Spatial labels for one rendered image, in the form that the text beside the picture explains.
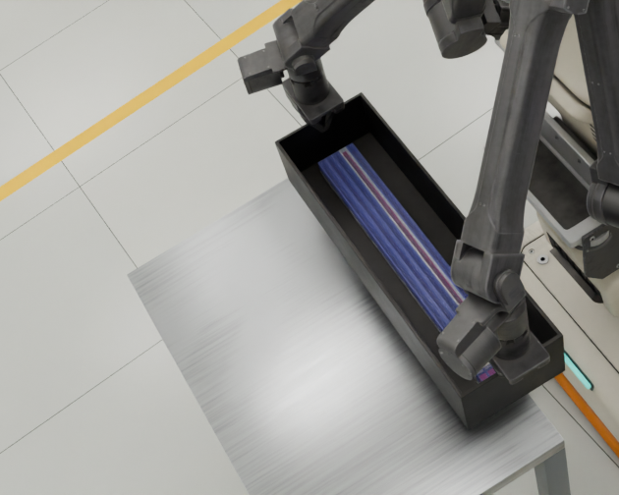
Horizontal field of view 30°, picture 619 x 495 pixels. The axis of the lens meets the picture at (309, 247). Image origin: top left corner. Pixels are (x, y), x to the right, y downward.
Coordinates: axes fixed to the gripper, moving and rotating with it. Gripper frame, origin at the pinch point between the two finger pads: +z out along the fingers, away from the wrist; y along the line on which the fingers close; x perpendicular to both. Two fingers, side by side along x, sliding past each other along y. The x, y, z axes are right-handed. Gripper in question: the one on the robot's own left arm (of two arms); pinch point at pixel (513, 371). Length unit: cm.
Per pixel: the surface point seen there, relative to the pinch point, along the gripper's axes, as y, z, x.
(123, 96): -185, 94, -21
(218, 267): -54, 16, -27
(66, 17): -229, 94, -23
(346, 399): -18.5, 15.9, -20.7
